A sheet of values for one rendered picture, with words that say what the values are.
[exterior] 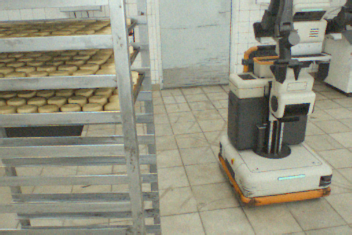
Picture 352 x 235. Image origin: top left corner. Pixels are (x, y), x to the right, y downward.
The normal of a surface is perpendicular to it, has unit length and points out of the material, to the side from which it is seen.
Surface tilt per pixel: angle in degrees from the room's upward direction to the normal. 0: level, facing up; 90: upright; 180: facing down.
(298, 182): 90
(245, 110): 90
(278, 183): 90
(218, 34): 90
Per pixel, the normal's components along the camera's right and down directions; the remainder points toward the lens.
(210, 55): 0.15, 0.38
